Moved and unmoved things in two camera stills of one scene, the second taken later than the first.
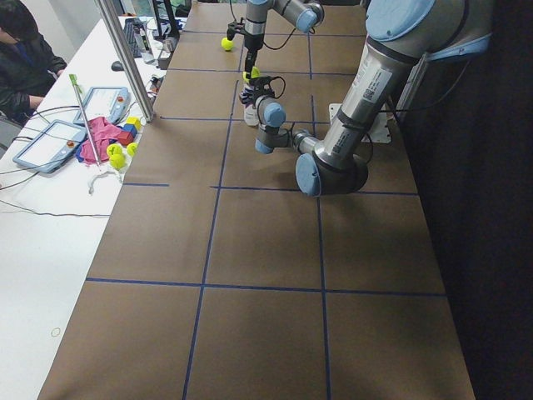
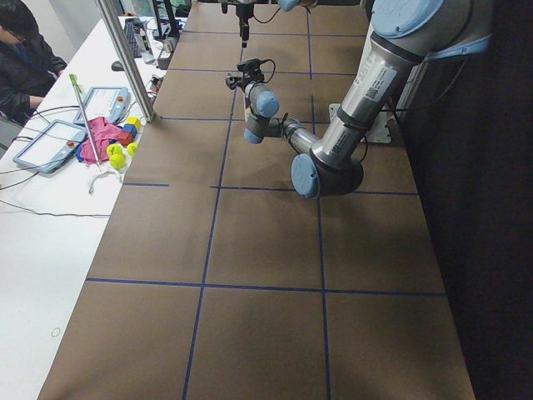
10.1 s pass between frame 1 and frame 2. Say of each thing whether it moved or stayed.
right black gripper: moved
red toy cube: stayed
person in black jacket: stayed
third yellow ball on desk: stayed
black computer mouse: stayed
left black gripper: moved
